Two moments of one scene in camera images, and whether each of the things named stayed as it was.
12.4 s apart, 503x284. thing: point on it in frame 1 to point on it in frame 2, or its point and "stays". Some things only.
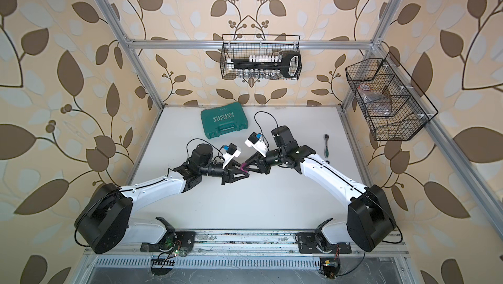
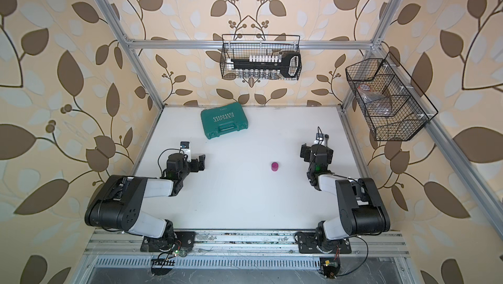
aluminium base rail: x=218 y=250 stays
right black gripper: x=255 y=160 to x=306 y=152
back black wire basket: x=262 y=57 stays
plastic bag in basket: x=377 y=103 stays
